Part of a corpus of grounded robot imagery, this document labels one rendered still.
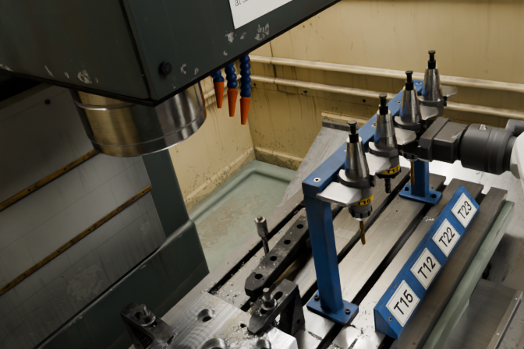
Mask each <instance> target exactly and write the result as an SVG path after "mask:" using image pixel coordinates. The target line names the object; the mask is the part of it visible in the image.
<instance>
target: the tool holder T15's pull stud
mask: <svg viewBox="0 0 524 349"><path fill-rule="evenodd" d="M348 124H349V125H350V131H349V141H350V142H357V141H359V132H358V131H357V130H356V124H357V120H354V119H353V120H349V121H348Z"/></svg>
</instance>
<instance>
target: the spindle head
mask: <svg viewBox="0 0 524 349"><path fill-rule="evenodd" d="M340 1H341V0H291V1H290V2H287V3H285V4H284V5H281V6H279V7H277V8H276V9H273V10H271V11H270V12H267V13H266V14H264V15H262V16H260V17H258V18H256V19H254V20H252V21H250V22H248V23H246V24H244V25H242V26H240V27H238V28H236V29H235V28H234V24H233V20H232V13H231V9H230V5H229V0H0V73H1V74H6V75H9V76H15V77H19V78H23V79H29V80H33V81H37V82H40V83H47V84H50V85H54V86H60V87H64V88H67V89H71V90H77V91H81V92H84V93H91V94H94V95H98V96H102V97H108V98H111V99H116V100H122V101H125V102H129V103H133V104H139V105H143V106H146V107H150V108H154V107H156V106H158V105H159V104H161V103H163V102H165V101H166V100H168V99H170V98H171V97H174V96H175V95H176V94H178V93H181V92H182V91H184V90H186V89H187V88H189V87H191V86H192V85H194V84H196V83H198V82H200V81H201V80H203V79H205V78H207V77H208V76H210V75H212V74H214V73H215V72H217V71H219V70H220V69H223V68H224V67H225V66H227V65H230V64H231V63H233V62H235V61H236V60H238V59H240V58H241V57H243V56H245V55H247V54H249V53H250V52H252V51H254V50H256V49H258V48H259V47H261V46H263V45H264V44H266V43H268V42H269V41H272V40H274V39H275V38H276V37H279V36H280V35H282V34H284V33H285V32H287V31H289V30H291V29H292V28H294V27H296V26H298V25H299V24H301V23H303V22H305V21H307V20H308V19H310V18H312V17H313V16H315V15H317V14H318V13H320V12H323V11H324V10H325V9H328V8H329V7H331V6H333V5H334V4H336V3H338V2H340Z"/></svg>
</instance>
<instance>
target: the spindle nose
mask: <svg viewBox="0 0 524 349"><path fill-rule="evenodd" d="M69 92H70V94H71V97H72V99H73V102H74V104H75V106H76V109H77V112H78V115H79V117H80V120H81V122H82V124H83V127H84V130H85V133H86V134H87V137H88V139H90V141H91V143H92V146H93V148H94V149H95V150H96V151H98V152H99V153H102V154H105V155H108V156H111V157H138V156H143V155H148V154H151V153H157V152H159V151H162V150H166V149H168V148H170V147H172V146H175V145H177V144H179V143H181V142H183V141H184V140H186V139H188V138H189V137H191V136H192V135H193V134H194V133H195V132H196V131H197V130H198V129H199V128H200V127H201V126H202V124H203V123H204V122H205V120H206V117H207V112H206V108H205V99H204V93H203V90H202V86H201V83H200V82H198V83H196V84H194V85H192V86H191V87H189V88H187V89H186V90H184V91H182V92H181V93H178V94H176V95H175V96H174V97H171V98H170V99H168V100H166V101H165V102H163V103H161V104H159V105H158V106H156V107H154V108H150V107H146V106H143V105H139V104H133V103H129V102H125V101H122V100H116V99H111V98H108V97H102V96H98V95H94V94H91V93H84V92H81V91H77V90H71V89H69Z"/></svg>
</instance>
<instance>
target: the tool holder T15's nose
mask: <svg viewBox="0 0 524 349"><path fill-rule="evenodd" d="M371 211H372V206H371V205H370V204H368V205H366V206H350V207H349V212H350V214H351V216H352V217H355V218H356V219H357V220H365V219H367V218H368V216H369V215H371Z"/></svg>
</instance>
